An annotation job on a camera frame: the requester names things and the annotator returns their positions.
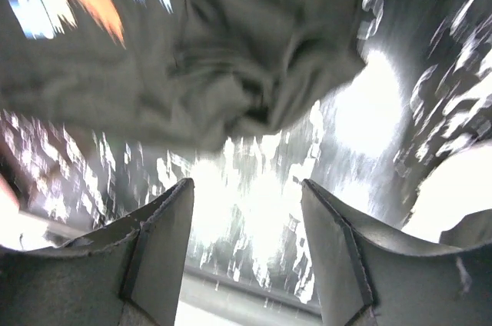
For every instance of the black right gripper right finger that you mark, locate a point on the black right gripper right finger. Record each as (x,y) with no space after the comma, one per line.
(369,273)

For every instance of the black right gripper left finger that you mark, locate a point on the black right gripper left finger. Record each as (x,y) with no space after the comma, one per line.
(126,273)

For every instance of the black printed t-shirt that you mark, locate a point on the black printed t-shirt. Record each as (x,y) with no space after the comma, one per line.
(176,73)

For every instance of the black marble pattern mat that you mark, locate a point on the black marble pattern mat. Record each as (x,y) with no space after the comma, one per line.
(423,95)

